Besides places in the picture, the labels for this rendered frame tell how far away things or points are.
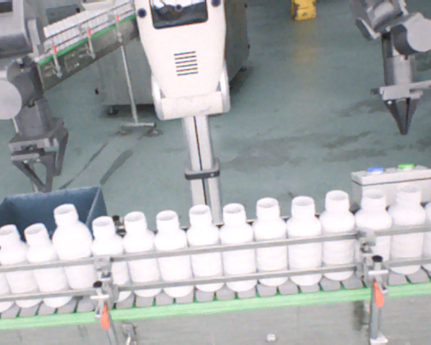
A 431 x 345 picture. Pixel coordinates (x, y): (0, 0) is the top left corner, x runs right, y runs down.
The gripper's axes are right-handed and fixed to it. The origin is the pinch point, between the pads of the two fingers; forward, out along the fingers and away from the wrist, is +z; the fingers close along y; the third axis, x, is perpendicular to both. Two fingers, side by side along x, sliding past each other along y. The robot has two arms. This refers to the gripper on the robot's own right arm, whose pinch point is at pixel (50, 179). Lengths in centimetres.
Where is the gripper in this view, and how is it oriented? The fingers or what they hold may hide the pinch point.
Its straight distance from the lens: 85.6
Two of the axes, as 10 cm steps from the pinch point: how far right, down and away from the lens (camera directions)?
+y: -0.4, 4.4, -9.0
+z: 1.4, 8.9, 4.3
